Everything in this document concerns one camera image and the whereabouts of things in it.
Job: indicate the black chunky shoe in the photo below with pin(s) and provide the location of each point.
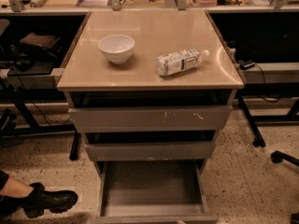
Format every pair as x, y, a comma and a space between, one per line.
56, 202

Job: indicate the grey bottom drawer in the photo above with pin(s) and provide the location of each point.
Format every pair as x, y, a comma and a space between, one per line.
152, 192

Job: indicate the black office chair base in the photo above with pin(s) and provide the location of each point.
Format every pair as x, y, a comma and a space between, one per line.
278, 157

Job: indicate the dark box under desk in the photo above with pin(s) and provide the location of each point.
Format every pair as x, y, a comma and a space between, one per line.
41, 47

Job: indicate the black desk leg frame right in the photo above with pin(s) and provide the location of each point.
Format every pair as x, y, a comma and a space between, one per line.
291, 118

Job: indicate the grey middle drawer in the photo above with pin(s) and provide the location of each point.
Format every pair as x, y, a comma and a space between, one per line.
151, 151

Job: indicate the clear plastic water bottle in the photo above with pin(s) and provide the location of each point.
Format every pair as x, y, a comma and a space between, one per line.
180, 61

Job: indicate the white ceramic bowl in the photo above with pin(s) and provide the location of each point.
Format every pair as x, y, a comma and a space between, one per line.
117, 49

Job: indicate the grey drawer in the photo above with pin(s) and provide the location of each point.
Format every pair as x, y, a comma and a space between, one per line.
149, 119
151, 151
152, 192

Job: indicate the black desk leg frame left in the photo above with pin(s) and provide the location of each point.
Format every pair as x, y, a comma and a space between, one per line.
18, 98

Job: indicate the grey top drawer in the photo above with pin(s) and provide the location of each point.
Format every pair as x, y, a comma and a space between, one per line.
149, 119

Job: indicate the grey drawer cabinet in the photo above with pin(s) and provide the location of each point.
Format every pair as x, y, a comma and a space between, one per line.
91, 81

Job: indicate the person's bare lower leg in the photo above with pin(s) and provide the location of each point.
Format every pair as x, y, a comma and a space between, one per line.
11, 187

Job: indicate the black desk leg frame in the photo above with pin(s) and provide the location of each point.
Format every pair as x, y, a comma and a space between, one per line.
18, 98
291, 118

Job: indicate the black power adapter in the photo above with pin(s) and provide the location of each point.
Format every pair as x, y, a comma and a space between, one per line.
247, 65

